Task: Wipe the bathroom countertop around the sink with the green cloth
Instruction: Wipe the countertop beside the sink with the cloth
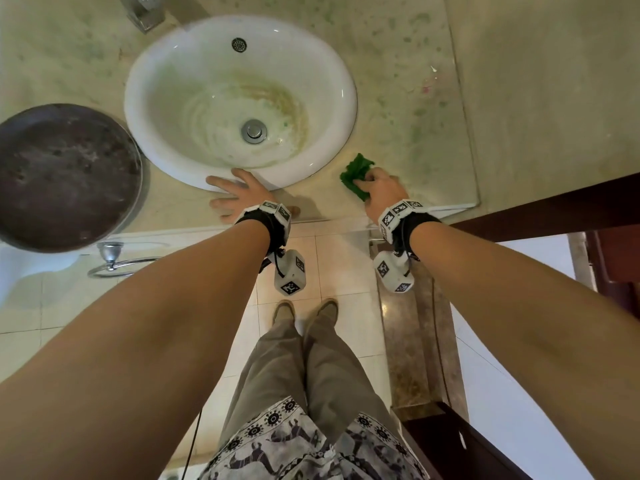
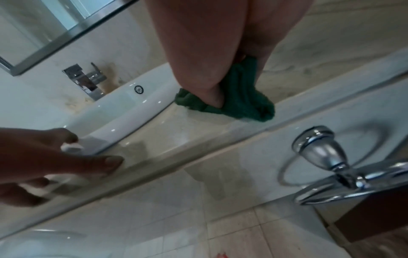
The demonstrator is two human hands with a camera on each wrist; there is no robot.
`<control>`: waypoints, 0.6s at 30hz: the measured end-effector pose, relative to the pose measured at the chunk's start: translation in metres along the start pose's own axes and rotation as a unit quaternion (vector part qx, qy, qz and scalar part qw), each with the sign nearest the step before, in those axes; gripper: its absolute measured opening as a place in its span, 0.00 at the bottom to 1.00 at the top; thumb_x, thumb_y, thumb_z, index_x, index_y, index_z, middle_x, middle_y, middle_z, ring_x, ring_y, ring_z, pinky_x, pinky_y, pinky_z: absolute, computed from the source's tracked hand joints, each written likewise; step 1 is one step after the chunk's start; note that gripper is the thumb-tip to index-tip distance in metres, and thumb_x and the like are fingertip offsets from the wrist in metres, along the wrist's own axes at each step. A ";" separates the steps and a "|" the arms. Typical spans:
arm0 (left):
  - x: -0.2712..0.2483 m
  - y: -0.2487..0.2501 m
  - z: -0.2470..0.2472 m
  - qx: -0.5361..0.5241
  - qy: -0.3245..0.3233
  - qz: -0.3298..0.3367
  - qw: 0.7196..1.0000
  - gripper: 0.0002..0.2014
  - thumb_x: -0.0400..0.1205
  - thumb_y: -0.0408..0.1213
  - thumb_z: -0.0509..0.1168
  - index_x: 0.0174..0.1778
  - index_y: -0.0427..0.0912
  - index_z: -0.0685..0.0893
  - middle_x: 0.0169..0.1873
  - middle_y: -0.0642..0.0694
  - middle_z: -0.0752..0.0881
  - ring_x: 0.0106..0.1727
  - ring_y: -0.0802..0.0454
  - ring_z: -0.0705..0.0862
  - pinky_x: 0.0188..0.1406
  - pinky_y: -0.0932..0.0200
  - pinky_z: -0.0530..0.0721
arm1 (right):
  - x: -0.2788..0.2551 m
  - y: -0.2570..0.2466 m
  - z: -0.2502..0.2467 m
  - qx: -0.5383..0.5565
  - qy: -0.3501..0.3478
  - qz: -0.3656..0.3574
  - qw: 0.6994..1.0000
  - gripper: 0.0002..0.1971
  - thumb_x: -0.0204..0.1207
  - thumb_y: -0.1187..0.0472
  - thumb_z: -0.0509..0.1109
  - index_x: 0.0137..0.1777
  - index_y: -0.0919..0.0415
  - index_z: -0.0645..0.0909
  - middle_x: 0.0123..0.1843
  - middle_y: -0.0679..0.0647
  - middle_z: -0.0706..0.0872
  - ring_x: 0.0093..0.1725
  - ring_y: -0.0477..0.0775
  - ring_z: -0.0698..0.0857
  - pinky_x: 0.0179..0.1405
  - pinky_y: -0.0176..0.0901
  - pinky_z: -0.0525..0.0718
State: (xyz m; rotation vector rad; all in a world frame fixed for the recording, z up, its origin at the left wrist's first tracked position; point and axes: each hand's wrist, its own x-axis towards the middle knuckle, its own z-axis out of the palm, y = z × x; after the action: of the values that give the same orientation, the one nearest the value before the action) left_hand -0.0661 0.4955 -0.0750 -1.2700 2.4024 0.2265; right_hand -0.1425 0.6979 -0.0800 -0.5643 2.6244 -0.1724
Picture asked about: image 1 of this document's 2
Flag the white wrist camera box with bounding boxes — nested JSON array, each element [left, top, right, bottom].
[[372, 250, 416, 295], [272, 248, 307, 297]]

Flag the chrome drain stopper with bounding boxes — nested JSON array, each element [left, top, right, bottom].
[[241, 118, 269, 145]]

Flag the grey shoe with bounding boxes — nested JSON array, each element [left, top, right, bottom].
[[315, 298, 340, 323], [272, 299, 297, 325]]

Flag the patterned white shirt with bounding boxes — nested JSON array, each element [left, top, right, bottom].
[[197, 394, 431, 480]]

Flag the person's left hand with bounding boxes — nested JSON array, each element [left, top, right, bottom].
[[205, 168, 275, 225]]

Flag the white toilet lid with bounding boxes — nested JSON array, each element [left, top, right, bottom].
[[0, 239, 101, 308]]

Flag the grey trousers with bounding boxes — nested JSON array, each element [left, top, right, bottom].
[[217, 312, 401, 445]]

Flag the black wristband with marker tags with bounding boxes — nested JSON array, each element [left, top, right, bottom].
[[233, 200, 292, 255], [377, 199, 443, 258]]

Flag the white round sink basin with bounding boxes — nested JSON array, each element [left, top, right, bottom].
[[123, 14, 359, 191]]

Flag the person's left forearm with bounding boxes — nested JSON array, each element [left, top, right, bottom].
[[0, 219, 273, 480]]

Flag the black cable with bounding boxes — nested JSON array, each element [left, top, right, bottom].
[[429, 274, 451, 411], [181, 409, 203, 480]]

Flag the person's right hand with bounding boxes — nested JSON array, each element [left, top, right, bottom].
[[355, 167, 410, 223]]

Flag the chrome square faucet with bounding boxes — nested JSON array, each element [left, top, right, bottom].
[[115, 0, 167, 35]]

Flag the dark round metal tray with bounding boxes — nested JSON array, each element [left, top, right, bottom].
[[0, 103, 151, 254]]

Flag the green cloth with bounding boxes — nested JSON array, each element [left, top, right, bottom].
[[339, 153, 376, 202]]

